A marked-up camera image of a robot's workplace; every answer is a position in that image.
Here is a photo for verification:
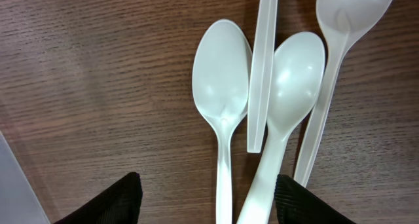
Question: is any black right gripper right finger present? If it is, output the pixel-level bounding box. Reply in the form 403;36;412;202
274;174;355;224

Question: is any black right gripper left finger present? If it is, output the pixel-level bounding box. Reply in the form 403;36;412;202
58;172;143;224

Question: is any white plastic spoon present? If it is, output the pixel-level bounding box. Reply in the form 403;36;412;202
192;19;251;224
237;31;325;224

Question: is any translucent plastic utensil handle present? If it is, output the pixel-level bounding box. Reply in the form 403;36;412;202
247;0;278;153

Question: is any translucent plastic spoon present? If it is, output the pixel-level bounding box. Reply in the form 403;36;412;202
293;0;393;187

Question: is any clear right plastic container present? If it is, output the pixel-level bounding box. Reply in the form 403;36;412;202
1;134;50;224

